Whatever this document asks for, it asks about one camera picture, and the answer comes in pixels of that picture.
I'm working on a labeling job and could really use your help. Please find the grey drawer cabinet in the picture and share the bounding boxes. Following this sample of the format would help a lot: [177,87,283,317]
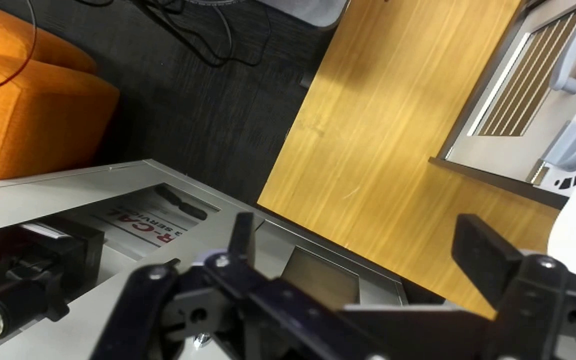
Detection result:
[0,157,412,360]

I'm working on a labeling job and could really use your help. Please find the grey toy stove knob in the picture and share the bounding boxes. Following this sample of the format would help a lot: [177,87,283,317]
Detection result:
[542,122,576,175]

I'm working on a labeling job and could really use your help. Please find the printed paper label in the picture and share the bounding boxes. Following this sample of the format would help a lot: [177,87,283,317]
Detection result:
[91,198,193,250]

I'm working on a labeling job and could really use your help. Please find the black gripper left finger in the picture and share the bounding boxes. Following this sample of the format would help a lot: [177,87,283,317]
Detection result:
[89,210,384,360]

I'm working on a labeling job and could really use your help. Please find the orange armchair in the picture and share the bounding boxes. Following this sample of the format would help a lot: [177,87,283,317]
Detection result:
[0,0,121,185]

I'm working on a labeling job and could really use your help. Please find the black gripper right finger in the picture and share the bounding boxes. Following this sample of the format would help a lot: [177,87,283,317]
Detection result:
[449,212,576,360]

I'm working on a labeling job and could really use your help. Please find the light grey plastic object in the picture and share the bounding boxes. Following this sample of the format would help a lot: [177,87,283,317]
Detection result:
[258,0,352,29]

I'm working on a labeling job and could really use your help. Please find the black box device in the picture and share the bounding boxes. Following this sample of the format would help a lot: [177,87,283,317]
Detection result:
[0,214,107,343]

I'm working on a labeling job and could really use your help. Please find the black floor cables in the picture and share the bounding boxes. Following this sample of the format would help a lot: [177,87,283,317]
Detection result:
[76,0,272,69]

